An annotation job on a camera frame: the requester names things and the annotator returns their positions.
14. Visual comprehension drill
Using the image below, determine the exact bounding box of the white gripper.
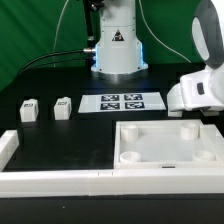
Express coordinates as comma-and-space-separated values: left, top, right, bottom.
167, 65, 224, 112

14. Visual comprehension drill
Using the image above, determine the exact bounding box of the white square table top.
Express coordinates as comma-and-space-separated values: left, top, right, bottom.
114, 120, 219, 169

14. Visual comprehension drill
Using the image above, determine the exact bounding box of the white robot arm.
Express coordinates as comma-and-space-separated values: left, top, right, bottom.
88, 0, 224, 112

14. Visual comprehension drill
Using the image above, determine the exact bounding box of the white U-shaped fence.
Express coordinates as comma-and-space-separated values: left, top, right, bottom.
0, 125, 224, 198

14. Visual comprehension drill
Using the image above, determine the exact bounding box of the white sheet with tags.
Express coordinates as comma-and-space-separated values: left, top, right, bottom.
78, 92, 166, 113

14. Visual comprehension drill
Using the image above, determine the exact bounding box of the green backdrop cloth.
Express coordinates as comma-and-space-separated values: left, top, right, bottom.
0, 0, 201, 90

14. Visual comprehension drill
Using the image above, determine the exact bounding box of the black thick cable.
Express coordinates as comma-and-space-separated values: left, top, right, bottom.
18, 48, 98, 76

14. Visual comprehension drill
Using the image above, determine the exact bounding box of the grey thin cable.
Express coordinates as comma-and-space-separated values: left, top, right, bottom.
52, 0, 71, 68

